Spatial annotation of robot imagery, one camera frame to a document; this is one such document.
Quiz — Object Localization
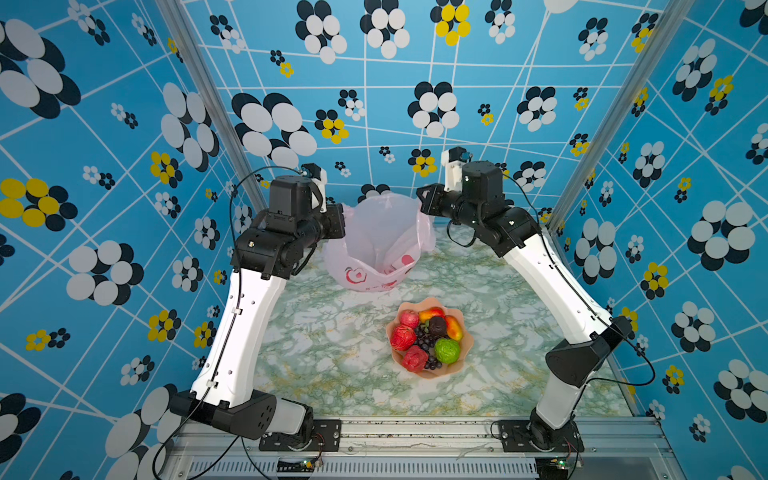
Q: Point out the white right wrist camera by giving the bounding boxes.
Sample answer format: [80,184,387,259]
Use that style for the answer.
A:
[441,146,472,192]

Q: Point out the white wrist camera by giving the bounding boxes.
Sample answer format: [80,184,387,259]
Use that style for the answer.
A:
[441,146,472,192]
[301,163,328,213]

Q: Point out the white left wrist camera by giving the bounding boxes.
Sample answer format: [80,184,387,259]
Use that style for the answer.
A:
[301,163,328,213]

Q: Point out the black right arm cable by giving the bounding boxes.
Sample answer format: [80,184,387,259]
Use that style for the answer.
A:
[446,173,657,388]

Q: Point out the beige wavy fruit bowl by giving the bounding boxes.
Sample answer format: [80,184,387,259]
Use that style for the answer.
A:
[385,297,475,379]

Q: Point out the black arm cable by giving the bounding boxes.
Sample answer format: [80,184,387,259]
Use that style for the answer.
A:
[149,166,313,480]
[446,173,657,388]

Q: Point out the left aluminium corner post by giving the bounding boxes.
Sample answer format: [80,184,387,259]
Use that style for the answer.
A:
[156,0,267,211]

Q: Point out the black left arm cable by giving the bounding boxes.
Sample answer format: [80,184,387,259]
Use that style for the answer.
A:
[149,166,313,480]

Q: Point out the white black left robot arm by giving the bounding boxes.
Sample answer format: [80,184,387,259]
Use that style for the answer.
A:
[169,171,345,446]

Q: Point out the dark purple grape bunch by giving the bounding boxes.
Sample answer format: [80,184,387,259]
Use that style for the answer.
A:
[416,326,442,370]

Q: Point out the right aluminium corner post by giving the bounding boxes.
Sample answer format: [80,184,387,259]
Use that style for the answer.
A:
[548,0,695,235]

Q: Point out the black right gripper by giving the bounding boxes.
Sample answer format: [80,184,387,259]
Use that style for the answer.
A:
[418,184,487,237]

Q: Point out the aluminium corner post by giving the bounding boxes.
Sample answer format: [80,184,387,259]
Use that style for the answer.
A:
[156,0,267,211]
[548,0,695,235]

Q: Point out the red bell pepper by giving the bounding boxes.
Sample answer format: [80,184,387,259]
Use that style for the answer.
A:
[402,345,429,373]

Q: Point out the pink translucent plastic bag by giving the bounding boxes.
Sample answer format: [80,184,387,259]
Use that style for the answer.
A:
[323,193,436,293]

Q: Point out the pink red apple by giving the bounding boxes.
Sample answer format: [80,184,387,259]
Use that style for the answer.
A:
[398,309,420,330]

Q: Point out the dark brown mangosteen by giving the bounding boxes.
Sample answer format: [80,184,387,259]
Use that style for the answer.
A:
[428,316,448,338]

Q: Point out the red wrinkled apple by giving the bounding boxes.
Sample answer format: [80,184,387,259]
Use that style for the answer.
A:
[390,325,417,352]

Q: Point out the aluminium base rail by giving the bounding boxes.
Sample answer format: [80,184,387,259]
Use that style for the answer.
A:
[160,417,684,479]

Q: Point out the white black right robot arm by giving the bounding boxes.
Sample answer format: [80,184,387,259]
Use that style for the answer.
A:
[417,161,630,451]

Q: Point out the yellow red mango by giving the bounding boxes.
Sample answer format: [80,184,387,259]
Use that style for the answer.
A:
[445,315,464,342]
[419,306,445,323]

